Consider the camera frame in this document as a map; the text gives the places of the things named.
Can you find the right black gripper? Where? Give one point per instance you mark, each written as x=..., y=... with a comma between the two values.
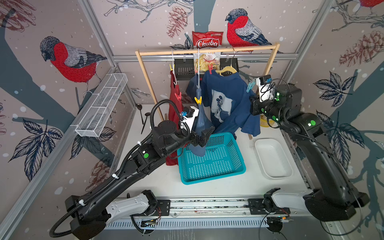
x=255, y=103

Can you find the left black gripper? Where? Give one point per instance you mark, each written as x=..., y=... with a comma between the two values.
x=202, y=138

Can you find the light blue clothespin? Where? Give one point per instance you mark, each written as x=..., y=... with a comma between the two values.
x=250, y=86

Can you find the navy printed t-shirt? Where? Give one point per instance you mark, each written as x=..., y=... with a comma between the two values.
x=227, y=104

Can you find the yellow plastic hanger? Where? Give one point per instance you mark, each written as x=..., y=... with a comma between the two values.
x=227, y=69

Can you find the red clothespin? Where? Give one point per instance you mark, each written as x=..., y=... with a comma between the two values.
x=210, y=68

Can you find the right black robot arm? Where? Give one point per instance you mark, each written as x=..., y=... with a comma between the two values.
x=337, y=198

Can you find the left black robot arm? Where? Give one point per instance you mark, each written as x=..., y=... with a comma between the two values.
x=88, y=215

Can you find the teal plastic basket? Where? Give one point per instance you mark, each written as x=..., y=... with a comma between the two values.
x=223, y=159

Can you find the dark red t-shirt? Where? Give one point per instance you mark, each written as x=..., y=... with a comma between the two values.
x=172, y=159

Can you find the slate blue t-shirt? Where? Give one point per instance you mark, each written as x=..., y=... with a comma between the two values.
x=201, y=122

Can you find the pink clothespin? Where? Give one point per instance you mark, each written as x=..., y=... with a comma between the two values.
x=178, y=96

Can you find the white plastic tray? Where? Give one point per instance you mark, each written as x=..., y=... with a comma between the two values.
x=273, y=160

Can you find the black spoon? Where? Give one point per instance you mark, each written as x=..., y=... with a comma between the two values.
x=148, y=114

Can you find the yellow chips bag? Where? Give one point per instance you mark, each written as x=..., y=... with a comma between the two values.
x=206, y=59

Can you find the black ladle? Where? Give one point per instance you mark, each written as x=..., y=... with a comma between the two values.
x=139, y=107

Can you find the red Chuba snack bag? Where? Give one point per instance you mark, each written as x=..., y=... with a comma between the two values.
x=208, y=39

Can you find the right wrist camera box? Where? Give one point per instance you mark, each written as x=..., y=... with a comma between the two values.
x=265, y=87

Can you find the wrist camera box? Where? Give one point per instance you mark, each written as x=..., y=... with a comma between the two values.
x=265, y=87
x=189, y=114

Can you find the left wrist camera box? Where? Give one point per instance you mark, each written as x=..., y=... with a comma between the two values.
x=189, y=114

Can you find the white wire hanger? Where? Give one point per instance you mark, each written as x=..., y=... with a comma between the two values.
x=198, y=69
x=173, y=72

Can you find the black wall basket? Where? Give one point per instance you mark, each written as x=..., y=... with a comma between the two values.
x=184, y=69

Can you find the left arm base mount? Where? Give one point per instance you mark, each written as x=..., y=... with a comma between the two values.
x=161, y=208

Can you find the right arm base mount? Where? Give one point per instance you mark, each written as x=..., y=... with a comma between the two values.
x=265, y=206

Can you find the white wire shelf basket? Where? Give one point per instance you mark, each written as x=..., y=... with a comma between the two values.
x=99, y=112

